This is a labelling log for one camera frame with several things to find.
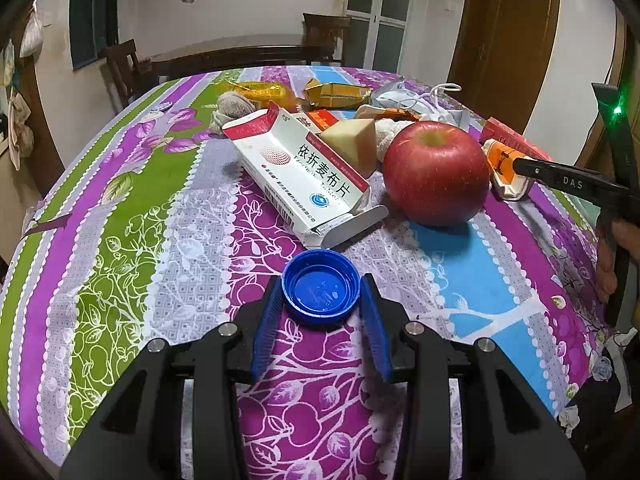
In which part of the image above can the orange white tube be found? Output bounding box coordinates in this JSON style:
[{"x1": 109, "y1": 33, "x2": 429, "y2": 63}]
[{"x1": 482, "y1": 139, "x2": 533, "y2": 202}]

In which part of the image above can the blue plastic bottle cap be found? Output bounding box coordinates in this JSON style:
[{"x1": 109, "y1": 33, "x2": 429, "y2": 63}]
[{"x1": 281, "y1": 249, "x2": 360, "y2": 327}]

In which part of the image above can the person's right hand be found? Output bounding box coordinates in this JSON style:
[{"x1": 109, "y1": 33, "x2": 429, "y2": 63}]
[{"x1": 596, "y1": 216, "x2": 640, "y2": 304}]

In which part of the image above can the red flat packet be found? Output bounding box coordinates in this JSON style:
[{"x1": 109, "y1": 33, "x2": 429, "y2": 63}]
[{"x1": 480, "y1": 117, "x2": 552, "y2": 162}]

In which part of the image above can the red apple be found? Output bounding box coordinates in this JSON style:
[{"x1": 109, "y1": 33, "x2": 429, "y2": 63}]
[{"x1": 383, "y1": 120, "x2": 490, "y2": 228}]

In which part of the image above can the brown wooden door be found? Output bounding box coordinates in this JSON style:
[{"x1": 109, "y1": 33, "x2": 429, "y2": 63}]
[{"x1": 448, "y1": 0, "x2": 560, "y2": 133}]

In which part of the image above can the colourful floral tablecloth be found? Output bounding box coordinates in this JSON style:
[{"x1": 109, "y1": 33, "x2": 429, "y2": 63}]
[{"x1": 1, "y1": 66, "x2": 614, "y2": 479}]

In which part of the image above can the white crumpled tissue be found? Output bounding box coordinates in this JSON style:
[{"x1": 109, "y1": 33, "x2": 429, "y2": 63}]
[{"x1": 374, "y1": 118, "x2": 413, "y2": 162}]

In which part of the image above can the orange white wrapper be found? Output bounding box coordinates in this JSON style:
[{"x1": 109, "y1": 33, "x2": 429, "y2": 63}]
[{"x1": 354, "y1": 104, "x2": 420, "y2": 122}]

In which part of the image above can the white red medicine box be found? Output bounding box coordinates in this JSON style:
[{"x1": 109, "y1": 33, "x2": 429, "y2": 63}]
[{"x1": 222, "y1": 102, "x2": 388, "y2": 249}]

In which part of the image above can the small orange red box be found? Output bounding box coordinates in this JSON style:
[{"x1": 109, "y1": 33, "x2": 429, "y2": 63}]
[{"x1": 293, "y1": 110, "x2": 340, "y2": 134}]

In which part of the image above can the yellow gold snack wrapper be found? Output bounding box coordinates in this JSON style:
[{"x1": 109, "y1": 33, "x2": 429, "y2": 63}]
[{"x1": 303, "y1": 79, "x2": 372, "y2": 110}]

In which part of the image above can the glass panel door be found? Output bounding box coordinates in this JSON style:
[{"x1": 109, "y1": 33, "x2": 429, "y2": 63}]
[{"x1": 344, "y1": 0, "x2": 410, "y2": 73}]

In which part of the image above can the dark wooden chair back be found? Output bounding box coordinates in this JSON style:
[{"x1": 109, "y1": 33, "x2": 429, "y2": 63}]
[{"x1": 303, "y1": 13, "x2": 352, "y2": 65}]

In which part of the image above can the dark wooden chair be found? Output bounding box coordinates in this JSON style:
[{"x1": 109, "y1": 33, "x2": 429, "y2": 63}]
[
  {"x1": 303, "y1": 13, "x2": 352, "y2": 65},
  {"x1": 102, "y1": 39, "x2": 151, "y2": 107}
]

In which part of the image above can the yellow crumpled plastic wrapper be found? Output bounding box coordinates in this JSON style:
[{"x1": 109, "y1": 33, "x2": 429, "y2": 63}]
[{"x1": 215, "y1": 80, "x2": 298, "y2": 112}]

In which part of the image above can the grey crumpled tissue ball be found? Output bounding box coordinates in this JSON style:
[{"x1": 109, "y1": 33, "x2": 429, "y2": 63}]
[{"x1": 209, "y1": 91, "x2": 256, "y2": 136}]

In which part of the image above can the dark wooden dining table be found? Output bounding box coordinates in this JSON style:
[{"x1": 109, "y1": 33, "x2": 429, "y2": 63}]
[{"x1": 150, "y1": 34, "x2": 335, "y2": 79}]

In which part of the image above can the dark wooden chair left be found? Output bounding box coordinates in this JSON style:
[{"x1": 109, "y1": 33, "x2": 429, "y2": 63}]
[{"x1": 102, "y1": 39, "x2": 151, "y2": 107}]

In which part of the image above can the hanging white bag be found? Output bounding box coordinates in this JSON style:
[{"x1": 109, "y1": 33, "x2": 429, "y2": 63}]
[{"x1": 20, "y1": 0, "x2": 43, "y2": 58}]

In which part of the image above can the dark window frame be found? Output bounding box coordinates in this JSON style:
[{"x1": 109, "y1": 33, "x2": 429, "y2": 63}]
[{"x1": 68, "y1": 0, "x2": 118, "y2": 70}]

